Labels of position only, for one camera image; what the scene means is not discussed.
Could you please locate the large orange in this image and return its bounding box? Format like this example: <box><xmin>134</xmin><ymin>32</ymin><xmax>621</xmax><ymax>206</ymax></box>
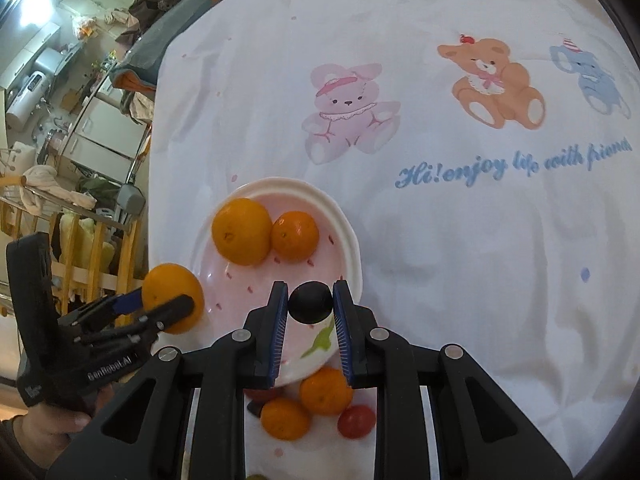
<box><xmin>212</xmin><ymin>198</ymin><xmax>272</xmax><ymax>266</ymax></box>
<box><xmin>141</xmin><ymin>262</ymin><xmax>205</xmax><ymax>335</ymax></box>

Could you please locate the red cherry tomato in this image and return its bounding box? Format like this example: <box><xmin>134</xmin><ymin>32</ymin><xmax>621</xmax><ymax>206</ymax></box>
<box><xmin>337</xmin><ymin>405</ymin><xmax>376</xmax><ymax>440</ymax></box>
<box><xmin>244</xmin><ymin>388</ymin><xmax>283</xmax><ymax>404</ymax></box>

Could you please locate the mandarin orange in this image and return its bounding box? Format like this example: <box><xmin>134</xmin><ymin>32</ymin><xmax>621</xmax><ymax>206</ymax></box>
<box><xmin>260</xmin><ymin>396</ymin><xmax>312</xmax><ymax>441</ymax></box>
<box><xmin>298</xmin><ymin>367</ymin><xmax>354</xmax><ymax>416</ymax></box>

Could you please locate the dark purple grape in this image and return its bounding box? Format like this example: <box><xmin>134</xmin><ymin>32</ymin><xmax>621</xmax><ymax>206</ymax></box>
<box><xmin>288</xmin><ymin>281</ymin><xmax>333</xmax><ymax>325</ymax></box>

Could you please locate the person's left hand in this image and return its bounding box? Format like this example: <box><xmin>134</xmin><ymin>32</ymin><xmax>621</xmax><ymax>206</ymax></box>
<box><xmin>13</xmin><ymin>385</ymin><xmax>115</xmax><ymax>469</ymax></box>

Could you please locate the pink white ceramic plate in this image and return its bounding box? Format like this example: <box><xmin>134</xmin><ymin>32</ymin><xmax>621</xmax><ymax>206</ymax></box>
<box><xmin>191</xmin><ymin>175</ymin><xmax>362</xmax><ymax>389</ymax></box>

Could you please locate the small mandarin on plate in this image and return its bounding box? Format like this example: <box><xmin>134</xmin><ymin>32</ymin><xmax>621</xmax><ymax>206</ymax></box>
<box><xmin>271</xmin><ymin>210</ymin><xmax>320</xmax><ymax>263</ymax></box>

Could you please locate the white cabinet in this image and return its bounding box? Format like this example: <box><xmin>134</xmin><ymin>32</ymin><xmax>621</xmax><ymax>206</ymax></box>
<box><xmin>62</xmin><ymin>76</ymin><xmax>146</xmax><ymax>183</ymax></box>

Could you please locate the white water heater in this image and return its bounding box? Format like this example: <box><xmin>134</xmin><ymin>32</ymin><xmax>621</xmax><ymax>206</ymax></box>
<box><xmin>6</xmin><ymin>70</ymin><xmax>49</xmax><ymax>131</ymax></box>

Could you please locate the pile of clothes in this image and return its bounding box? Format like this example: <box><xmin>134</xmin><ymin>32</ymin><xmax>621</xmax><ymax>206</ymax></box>
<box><xmin>108</xmin><ymin>0</ymin><xmax>222</xmax><ymax>125</ymax></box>

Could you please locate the white cartoon bear bedsheet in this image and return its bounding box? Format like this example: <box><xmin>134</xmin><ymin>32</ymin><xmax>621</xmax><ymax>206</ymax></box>
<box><xmin>149</xmin><ymin>0</ymin><xmax>639</xmax><ymax>471</ymax></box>

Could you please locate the wooden crib rail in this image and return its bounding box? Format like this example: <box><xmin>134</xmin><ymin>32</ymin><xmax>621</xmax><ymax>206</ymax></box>
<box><xmin>1</xmin><ymin>176</ymin><xmax>142</xmax><ymax>314</ymax></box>

